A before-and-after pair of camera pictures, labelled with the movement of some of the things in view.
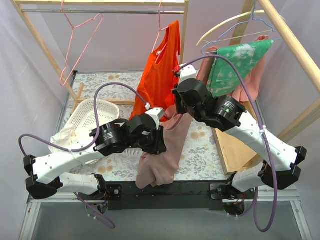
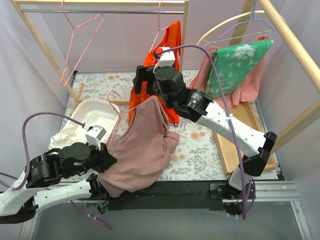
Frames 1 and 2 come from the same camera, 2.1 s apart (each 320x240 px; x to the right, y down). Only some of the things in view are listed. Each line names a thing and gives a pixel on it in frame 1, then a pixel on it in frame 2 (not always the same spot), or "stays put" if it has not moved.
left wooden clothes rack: [96, 6] stays put
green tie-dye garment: [223, 78] stays put
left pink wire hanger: [72, 26] stays put
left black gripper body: [157, 141] -> [106, 157]
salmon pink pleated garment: [253, 79] stays put
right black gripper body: [178, 101] -> [141, 80]
